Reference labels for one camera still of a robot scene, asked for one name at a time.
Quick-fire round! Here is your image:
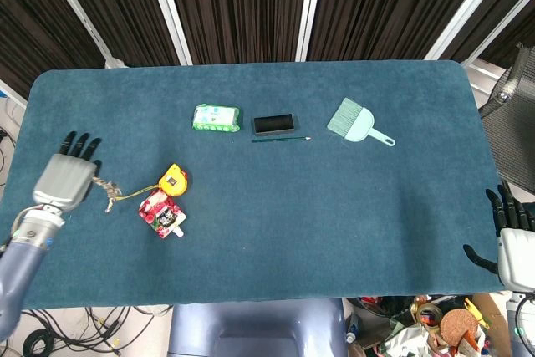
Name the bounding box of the black mesh chair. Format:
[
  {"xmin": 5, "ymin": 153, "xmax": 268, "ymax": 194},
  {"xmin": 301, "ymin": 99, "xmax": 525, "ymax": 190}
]
[{"xmin": 478, "ymin": 42, "xmax": 535, "ymax": 196}]

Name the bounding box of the mint green hand brush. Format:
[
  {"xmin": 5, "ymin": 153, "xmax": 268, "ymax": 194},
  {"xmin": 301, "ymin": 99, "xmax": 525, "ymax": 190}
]
[{"xmin": 326, "ymin": 97, "xmax": 396, "ymax": 148}]

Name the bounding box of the black floor cables bundle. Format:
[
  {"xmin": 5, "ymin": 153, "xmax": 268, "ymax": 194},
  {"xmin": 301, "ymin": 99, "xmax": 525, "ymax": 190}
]
[{"xmin": 21, "ymin": 305, "xmax": 169, "ymax": 357}]

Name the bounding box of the round cork disc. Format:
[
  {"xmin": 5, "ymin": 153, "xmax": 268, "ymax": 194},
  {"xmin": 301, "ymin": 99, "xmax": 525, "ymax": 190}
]
[{"xmin": 440, "ymin": 309, "xmax": 480, "ymax": 338}]

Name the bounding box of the yellow tape measure with cord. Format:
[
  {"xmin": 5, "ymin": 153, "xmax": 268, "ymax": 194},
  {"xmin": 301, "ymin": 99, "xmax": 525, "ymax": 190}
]
[{"xmin": 115, "ymin": 163, "xmax": 189, "ymax": 201}]

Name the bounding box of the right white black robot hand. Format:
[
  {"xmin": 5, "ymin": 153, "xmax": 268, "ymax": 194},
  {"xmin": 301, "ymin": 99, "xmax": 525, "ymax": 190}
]
[{"xmin": 462, "ymin": 180, "xmax": 535, "ymax": 292}]

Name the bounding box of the white plastic bag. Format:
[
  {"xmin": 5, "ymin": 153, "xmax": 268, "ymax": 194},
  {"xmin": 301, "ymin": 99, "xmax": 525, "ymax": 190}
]
[{"xmin": 383, "ymin": 323, "xmax": 432, "ymax": 357}]

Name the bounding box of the red spouted drink pouch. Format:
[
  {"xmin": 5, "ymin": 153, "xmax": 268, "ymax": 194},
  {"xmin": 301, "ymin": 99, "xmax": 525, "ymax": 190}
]
[{"xmin": 138, "ymin": 188, "xmax": 187, "ymax": 239}]

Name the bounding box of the brown packing tape roll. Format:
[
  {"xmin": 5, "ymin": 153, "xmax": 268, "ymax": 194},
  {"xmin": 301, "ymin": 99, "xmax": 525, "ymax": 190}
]
[{"xmin": 416, "ymin": 301, "xmax": 441, "ymax": 328}]

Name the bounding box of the braided beige rope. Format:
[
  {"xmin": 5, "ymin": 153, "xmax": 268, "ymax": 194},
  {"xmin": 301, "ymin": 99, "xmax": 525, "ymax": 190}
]
[{"xmin": 92, "ymin": 175, "xmax": 123, "ymax": 213}]

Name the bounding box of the blue table cloth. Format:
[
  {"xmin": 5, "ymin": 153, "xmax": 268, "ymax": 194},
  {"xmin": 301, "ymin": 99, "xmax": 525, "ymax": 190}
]
[{"xmin": 0, "ymin": 59, "xmax": 505, "ymax": 310}]

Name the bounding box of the green wet wipes pack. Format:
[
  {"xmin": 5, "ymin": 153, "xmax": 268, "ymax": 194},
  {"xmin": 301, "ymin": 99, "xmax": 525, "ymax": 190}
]
[{"xmin": 191, "ymin": 102, "xmax": 242, "ymax": 132}]

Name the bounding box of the green pencil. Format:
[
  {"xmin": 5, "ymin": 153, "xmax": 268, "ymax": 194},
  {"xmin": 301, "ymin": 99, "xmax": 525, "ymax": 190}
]
[{"xmin": 251, "ymin": 135, "xmax": 313, "ymax": 144}]

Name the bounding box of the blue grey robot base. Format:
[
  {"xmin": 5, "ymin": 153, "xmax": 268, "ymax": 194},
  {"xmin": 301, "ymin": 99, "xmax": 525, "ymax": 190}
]
[{"xmin": 168, "ymin": 298, "xmax": 349, "ymax": 357}]

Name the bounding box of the black rectangular box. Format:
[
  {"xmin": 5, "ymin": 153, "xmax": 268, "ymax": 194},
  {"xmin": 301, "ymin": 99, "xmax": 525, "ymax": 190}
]
[{"xmin": 252, "ymin": 113, "xmax": 296, "ymax": 138}]

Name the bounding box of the brown cardboard box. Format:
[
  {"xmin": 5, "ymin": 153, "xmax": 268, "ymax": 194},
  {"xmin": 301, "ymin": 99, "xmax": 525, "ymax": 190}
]
[{"xmin": 471, "ymin": 292, "xmax": 513, "ymax": 357}]

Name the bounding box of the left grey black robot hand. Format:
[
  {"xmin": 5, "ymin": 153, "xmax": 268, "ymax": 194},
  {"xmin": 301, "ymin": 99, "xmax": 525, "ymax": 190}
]
[{"xmin": 32, "ymin": 130, "xmax": 104, "ymax": 212}]

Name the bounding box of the white metal frame post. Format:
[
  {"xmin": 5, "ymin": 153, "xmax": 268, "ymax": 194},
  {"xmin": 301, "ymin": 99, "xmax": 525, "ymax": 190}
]
[
  {"xmin": 294, "ymin": 0, "xmax": 327, "ymax": 63},
  {"xmin": 141, "ymin": 0, "xmax": 194, "ymax": 66},
  {"xmin": 423, "ymin": 0, "xmax": 512, "ymax": 61},
  {"xmin": 36, "ymin": 0, "xmax": 127, "ymax": 69}
]

